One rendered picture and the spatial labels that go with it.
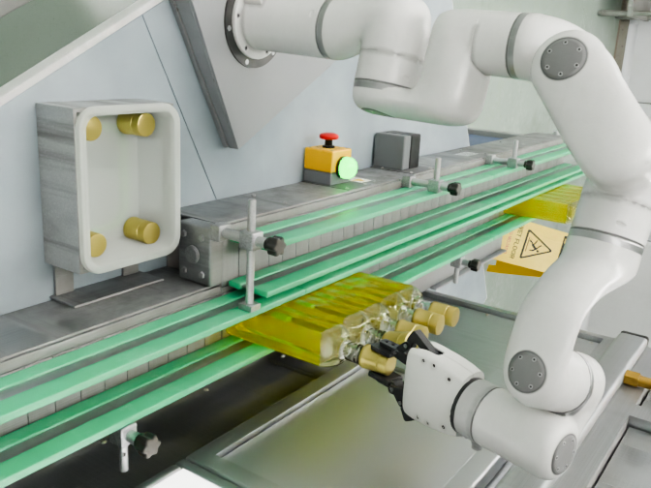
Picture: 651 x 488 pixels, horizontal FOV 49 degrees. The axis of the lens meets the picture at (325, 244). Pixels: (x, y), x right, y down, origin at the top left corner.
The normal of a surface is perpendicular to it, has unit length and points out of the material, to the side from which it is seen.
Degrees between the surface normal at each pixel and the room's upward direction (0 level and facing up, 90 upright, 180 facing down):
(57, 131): 90
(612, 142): 87
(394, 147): 90
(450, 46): 84
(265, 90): 3
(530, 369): 99
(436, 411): 106
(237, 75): 3
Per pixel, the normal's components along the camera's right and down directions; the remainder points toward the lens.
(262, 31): -0.55, 0.51
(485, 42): -0.60, 0.12
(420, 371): -0.79, 0.05
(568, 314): -0.31, -0.38
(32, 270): 0.82, 0.20
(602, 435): 0.05, -0.96
